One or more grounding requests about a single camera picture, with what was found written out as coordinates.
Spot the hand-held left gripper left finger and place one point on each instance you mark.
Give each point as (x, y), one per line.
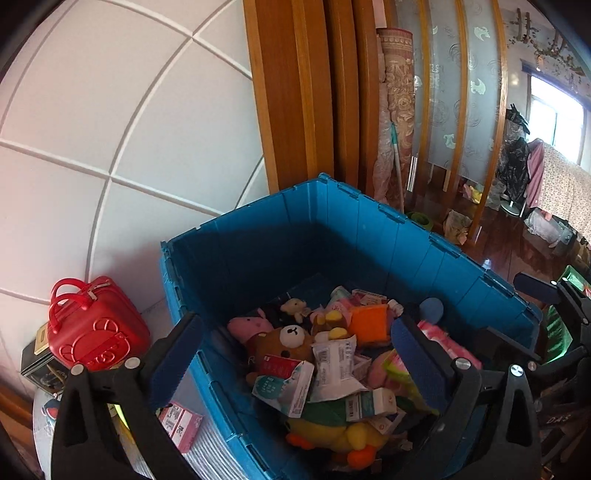
(178, 357)

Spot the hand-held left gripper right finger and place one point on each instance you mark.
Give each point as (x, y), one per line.
(415, 364)

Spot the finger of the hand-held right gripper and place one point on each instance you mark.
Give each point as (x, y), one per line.
(508, 344)
(535, 287)

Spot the blue plastic container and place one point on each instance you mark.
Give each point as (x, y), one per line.
(300, 230)

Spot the watermelon plush toy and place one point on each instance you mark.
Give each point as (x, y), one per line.
(392, 371)

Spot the pink striped cloth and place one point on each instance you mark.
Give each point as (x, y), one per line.
(441, 340)

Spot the green cloth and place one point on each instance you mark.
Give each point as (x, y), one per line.
(557, 334)

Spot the blue round plush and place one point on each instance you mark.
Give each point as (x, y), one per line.
(432, 310)

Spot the orange block toy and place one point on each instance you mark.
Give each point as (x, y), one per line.
(369, 324)

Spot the pink white medicine box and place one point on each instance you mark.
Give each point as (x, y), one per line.
(180, 423)

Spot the pink pig plush toy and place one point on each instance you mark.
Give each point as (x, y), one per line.
(249, 325)

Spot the white medicine packet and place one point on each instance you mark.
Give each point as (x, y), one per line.
(333, 367)

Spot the red toy suitcase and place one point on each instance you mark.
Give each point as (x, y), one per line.
(99, 332)

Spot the brown yellow plush toy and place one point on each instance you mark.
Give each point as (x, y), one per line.
(330, 323)

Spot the beige crumpled cloth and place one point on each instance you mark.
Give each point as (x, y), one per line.
(457, 227)

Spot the red white medicine box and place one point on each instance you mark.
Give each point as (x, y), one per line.
(277, 367)

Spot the floral cloth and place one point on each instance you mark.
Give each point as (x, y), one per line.
(568, 189)

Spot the yellow duck plush toy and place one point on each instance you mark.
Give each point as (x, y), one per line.
(332, 434)

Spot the brown bear plush toy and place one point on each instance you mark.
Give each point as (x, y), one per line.
(286, 344)

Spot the light teal medicine box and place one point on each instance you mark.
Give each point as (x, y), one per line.
(282, 390)

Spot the clothes rack with clothes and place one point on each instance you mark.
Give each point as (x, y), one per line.
(519, 161)

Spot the small beige bear plush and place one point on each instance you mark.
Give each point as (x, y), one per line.
(295, 308)

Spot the green bowl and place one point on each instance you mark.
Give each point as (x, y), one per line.
(419, 220)

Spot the black gift box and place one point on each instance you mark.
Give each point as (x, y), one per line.
(41, 374)

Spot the small gold box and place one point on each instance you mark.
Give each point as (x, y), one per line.
(41, 340)

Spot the window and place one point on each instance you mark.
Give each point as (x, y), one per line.
(558, 120)

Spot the frosted glass partition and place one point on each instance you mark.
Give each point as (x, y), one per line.
(461, 83)

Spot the rolled patterned carpet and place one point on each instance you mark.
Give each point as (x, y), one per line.
(397, 115)

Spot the wooden door frame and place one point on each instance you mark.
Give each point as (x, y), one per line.
(314, 92)

